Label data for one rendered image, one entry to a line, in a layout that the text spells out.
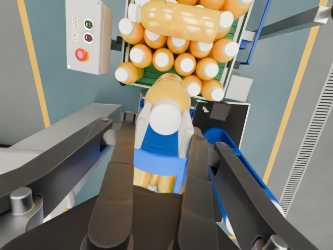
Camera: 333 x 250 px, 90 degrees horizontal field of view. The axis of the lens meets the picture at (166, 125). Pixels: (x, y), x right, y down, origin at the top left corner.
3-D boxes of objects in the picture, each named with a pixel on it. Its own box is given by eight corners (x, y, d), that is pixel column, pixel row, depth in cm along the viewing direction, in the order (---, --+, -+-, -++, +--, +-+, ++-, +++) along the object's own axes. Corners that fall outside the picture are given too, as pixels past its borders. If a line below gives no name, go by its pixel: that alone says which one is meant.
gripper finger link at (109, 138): (129, 150, 14) (92, 143, 13) (139, 127, 18) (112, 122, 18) (132, 134, 13) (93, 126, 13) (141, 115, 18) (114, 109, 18)
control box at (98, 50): (82, 67, 62) (66, 68, 52) (83, 4, 55) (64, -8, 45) (109, 73, 62) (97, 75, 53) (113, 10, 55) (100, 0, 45)
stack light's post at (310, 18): (215, 48, 148) (312, 21, 46) (217, 43, 147) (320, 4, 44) (220, 49, 149) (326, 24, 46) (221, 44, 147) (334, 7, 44)
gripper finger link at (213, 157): (194, 147, 13) (230, 155, 13) (189, 125, 18) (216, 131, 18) (189, 162, 14) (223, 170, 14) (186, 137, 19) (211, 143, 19)
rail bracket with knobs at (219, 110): (200, 110, 76) (204, 117, 67) (204, 94, 74) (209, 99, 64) (221, 114, 77) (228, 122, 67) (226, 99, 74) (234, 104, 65)
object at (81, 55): (76, 60, 51) (74, 60, 50) (76, 47, 50) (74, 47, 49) (88, 62, 52) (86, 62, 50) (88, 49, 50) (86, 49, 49)
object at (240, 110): (179, 210, 218) (179, 220, 204) (191, 96, 164) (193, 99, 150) (219, 213, 217) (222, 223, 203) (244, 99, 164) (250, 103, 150)
